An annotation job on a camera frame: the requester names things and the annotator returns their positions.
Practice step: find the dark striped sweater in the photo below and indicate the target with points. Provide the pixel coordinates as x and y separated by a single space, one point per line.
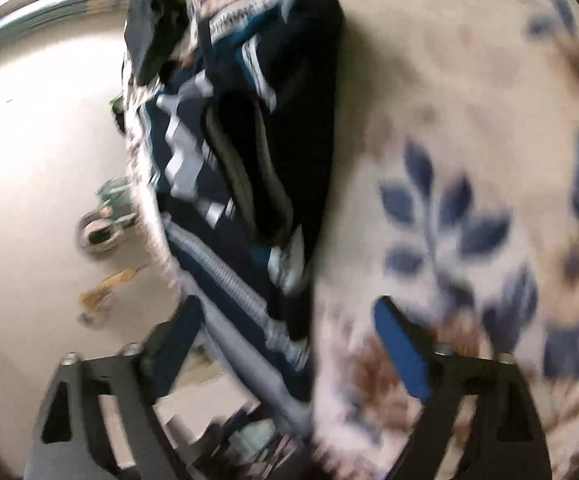
289 160

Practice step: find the blue grey curtain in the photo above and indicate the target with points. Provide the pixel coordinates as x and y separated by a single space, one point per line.
44 12

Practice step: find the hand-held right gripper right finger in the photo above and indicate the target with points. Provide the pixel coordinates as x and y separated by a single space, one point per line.
400 350

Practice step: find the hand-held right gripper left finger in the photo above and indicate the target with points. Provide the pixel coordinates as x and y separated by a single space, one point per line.
178 342

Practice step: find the teal storage rack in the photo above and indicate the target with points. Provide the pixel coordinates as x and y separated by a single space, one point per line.
115 202

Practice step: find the yellow object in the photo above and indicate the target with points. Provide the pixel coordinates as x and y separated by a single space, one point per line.
109 285

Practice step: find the floral blanket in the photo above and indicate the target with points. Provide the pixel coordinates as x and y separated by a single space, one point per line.
469 110

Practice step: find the round grey object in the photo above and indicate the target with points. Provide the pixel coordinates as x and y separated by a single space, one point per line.
96 234

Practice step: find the dark cloth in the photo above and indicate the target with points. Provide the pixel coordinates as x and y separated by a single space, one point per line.
150 25

